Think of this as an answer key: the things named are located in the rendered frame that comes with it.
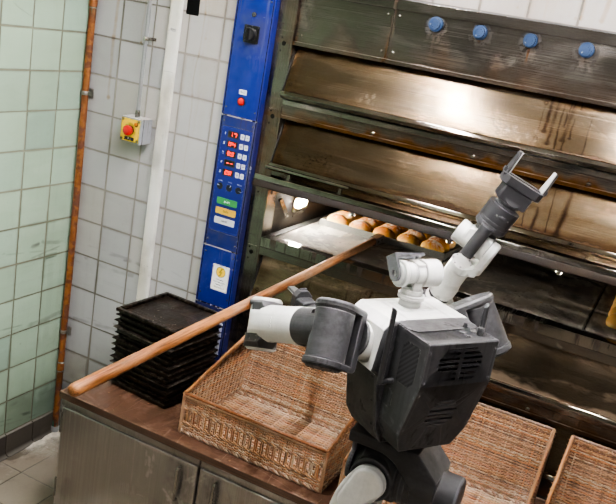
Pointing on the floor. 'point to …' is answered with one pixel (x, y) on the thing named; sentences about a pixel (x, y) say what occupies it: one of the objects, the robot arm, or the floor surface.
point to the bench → (155, 459)
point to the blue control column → (249, 78)
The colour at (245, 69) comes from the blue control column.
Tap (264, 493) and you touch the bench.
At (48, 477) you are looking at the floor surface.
